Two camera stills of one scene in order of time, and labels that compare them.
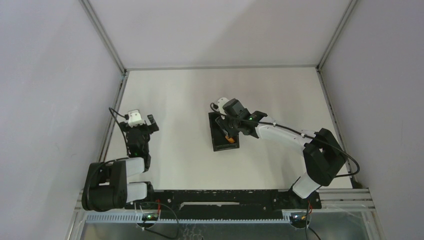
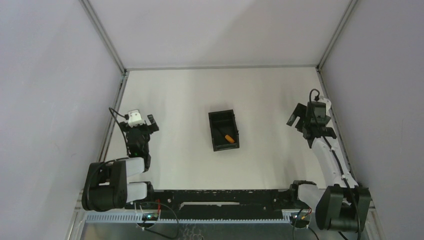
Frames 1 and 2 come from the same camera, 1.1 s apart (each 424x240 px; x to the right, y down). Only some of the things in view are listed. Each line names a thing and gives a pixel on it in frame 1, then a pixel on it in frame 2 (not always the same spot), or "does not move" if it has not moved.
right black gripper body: (227, 126) to (302, 119)
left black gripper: (139, 129) does not move
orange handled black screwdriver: (230, 139) does not move
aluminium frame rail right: (328, 99) does not move
